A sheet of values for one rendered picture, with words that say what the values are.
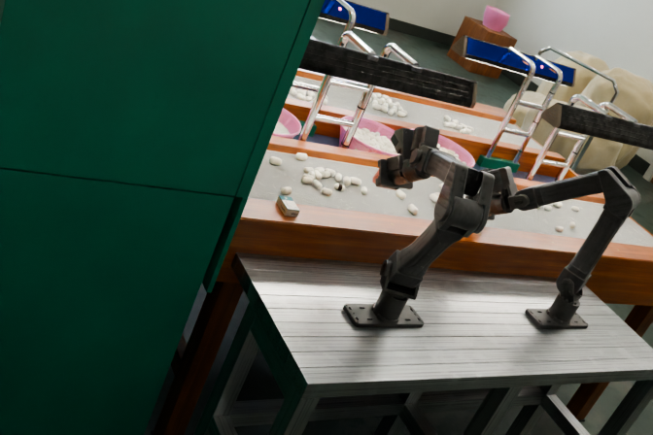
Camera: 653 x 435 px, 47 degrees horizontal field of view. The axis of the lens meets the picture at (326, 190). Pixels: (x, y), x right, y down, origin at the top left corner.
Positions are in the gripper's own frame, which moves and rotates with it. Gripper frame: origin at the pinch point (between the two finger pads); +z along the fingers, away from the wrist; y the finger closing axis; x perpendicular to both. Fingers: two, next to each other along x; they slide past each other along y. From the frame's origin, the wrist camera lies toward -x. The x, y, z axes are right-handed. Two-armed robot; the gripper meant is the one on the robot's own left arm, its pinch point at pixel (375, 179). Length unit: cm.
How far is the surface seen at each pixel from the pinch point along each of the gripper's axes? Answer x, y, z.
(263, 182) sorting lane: 1.1, 23.8, 16.5
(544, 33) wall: -268, -473, 353
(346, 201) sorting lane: 4.1, 0.2, 13.0
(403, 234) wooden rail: 13.9, -7.6, -2.3
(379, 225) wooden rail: 12.0, -1.4, -0.1
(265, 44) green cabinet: -15, 50, -33
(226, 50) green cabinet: -13, 57, -31
